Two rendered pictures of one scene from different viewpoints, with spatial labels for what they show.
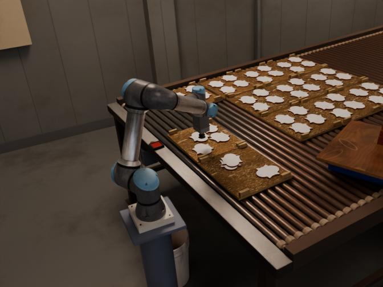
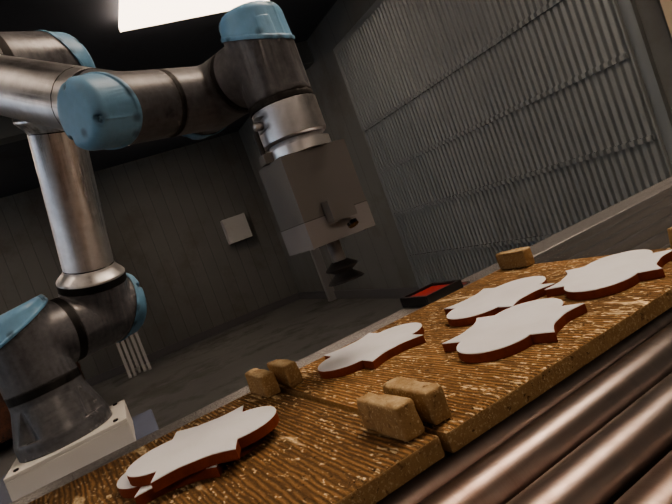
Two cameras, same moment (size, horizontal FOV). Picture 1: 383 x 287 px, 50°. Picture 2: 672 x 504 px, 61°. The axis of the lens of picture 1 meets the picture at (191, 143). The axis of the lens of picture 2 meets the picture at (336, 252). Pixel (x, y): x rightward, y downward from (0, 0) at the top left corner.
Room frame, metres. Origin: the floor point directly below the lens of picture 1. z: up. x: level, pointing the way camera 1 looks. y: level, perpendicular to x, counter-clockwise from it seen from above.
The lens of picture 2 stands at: (2.13, -0.71, 1.10)
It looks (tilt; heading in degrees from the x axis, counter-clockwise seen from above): 3 degrees down; 89
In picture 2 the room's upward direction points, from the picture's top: 20 degrees counter-clockwise
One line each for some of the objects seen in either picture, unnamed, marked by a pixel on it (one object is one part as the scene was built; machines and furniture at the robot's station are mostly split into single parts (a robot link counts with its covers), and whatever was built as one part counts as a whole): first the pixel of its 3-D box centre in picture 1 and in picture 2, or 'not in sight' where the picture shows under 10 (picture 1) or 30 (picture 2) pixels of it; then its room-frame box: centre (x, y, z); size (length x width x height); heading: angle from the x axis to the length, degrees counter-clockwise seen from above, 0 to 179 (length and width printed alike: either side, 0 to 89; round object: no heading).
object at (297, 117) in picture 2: not in sight; (288, 127); (2.14, -0.07, 1.21); 0.08 x 0.08 x 0.05
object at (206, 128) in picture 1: (202, 121); (317, 191); (2.15, -0.08, 1.13); 0.10 x 0.09 x 0.16; 118
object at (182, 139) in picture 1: (206, 140); (487, 324); (2.27, -0.09, 0.93); 0.41 x 0.35 x 0.02; 26
